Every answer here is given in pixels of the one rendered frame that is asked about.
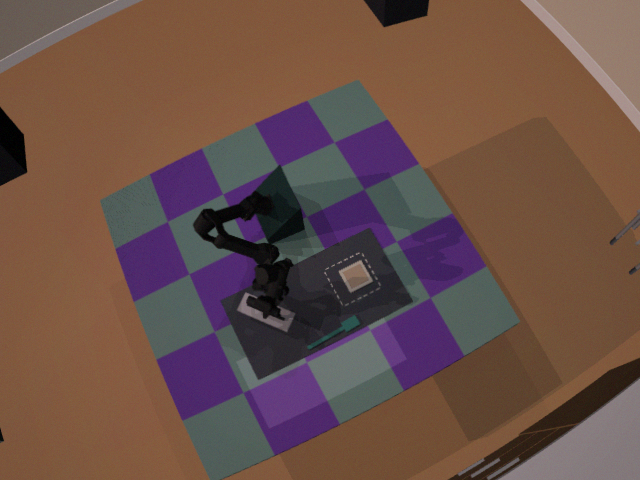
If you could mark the beige square tile with dark center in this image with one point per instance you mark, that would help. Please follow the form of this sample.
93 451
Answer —
355 276

